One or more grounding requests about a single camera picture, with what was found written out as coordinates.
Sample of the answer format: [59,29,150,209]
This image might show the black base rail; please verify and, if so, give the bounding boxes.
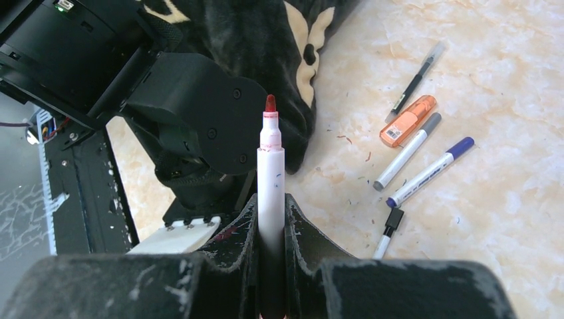
[34,109,140,255]

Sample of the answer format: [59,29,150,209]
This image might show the black gel pen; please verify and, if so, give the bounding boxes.
[384,42,446,124]

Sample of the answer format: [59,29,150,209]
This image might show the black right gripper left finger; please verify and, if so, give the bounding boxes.
[1,197,259,318]

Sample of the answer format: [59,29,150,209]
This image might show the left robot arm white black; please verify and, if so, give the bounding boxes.
[1,1,266,255]

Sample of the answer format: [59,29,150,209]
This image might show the white marker purple cap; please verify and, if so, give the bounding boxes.
[386,136,475,208]

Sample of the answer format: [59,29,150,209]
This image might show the black floral plush blanket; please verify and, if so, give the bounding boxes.
[140,1,357,175]

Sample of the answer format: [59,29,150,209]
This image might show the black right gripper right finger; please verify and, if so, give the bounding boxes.
[285,194,515,318]

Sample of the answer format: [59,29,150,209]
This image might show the thin white red-tip pen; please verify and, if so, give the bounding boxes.
[257,94,285,318]

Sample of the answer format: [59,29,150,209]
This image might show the white marker black cap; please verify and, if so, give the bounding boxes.
[373,112,442,192]

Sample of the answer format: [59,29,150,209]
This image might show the orange pen red cap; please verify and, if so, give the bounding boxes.
[380,95,437,148]

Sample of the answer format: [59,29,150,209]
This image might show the thin white black-tip pen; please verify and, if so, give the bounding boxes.
[372,207,404,259]

